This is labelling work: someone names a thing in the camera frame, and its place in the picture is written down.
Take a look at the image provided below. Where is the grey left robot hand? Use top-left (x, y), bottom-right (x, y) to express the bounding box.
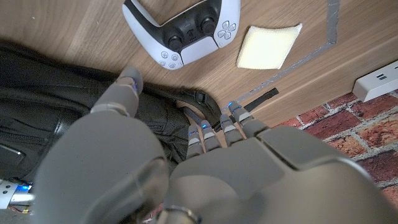
top-left (30, 65), bottom-right (398, 224)

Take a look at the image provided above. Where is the black backpack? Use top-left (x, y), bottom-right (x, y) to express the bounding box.
top-left (0, 42), bottom-right (280, 184)

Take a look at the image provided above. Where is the white black game controller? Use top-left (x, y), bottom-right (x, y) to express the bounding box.
top-left (121, 0), bottom-right (242, 71)

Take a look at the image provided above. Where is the yellow sponge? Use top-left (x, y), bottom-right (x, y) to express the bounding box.
top-left (236, 23), bottom-right (303, 70)

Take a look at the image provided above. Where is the red brick printed backdrop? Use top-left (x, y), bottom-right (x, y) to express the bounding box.
top-left (273, 90), bottom-right (398, 224)

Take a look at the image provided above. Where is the white power strip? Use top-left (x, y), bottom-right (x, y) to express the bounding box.
top-left (352, 60), bottom-right (398, 103)

